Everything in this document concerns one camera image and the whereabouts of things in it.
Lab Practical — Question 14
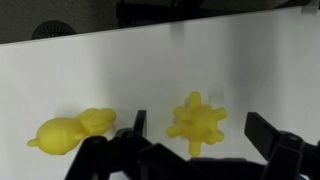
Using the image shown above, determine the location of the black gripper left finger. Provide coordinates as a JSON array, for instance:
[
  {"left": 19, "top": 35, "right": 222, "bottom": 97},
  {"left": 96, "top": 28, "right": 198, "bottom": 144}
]
[{"left": 64, "top": 109, "right": 188, "bottom": 180}]

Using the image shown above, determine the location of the yellow figure toy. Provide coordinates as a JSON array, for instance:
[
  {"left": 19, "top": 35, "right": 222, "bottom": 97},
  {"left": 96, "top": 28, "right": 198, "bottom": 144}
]
[{"left": 27, "top": 107, "right": 117, "bottom": 156}]

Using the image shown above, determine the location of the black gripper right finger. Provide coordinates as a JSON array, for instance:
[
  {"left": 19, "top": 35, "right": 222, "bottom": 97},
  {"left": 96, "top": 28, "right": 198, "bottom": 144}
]
[{"left": 244, "top": 111, "right": 320, "bottom": 180}]

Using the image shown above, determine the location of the round yellow spiky toy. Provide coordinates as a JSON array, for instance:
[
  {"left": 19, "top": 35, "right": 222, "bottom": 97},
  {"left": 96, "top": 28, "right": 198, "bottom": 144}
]
[{"left": 166, "top": 91, "right": 229, "bottom": 158}]

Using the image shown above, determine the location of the round black grille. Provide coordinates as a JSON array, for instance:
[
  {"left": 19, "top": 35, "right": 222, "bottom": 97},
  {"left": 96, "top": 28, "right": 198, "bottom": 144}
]
[{"left": 31, "top": 19, "right": 77, "bottom": 41}]

